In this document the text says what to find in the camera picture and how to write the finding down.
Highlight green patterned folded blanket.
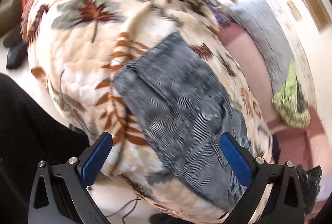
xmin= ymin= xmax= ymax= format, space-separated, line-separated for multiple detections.
xmin=272 ymin=60 xmax=311 ymax=129

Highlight wall picture frame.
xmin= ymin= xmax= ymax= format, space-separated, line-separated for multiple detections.
xmin=302 ymin=0 xmax=331 ymax=33

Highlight black cable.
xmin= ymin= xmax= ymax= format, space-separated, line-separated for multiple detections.
xmin=105 ymin=197 xmax=141 ymax=224

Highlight leaf pattern blanket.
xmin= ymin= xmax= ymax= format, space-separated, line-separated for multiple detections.
xmin=21 ymin=0 xmax=272 ymax=223

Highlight grey denim pants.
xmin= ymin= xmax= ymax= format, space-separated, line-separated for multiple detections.
xmin=112 ymin=33 xmax=252 ymax=211

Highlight black shoe on floor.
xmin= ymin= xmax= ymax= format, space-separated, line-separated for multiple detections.
xmin=6 ymin=42 xmax=28 ymax=70

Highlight person black trouser leg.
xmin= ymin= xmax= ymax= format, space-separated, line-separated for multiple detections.
xmin=0 ymin=74 xmax=89 ymax=223

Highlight grey quilted blanket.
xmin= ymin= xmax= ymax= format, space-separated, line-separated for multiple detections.
xmin=228 ymin=0 xmax=294 ymax=94

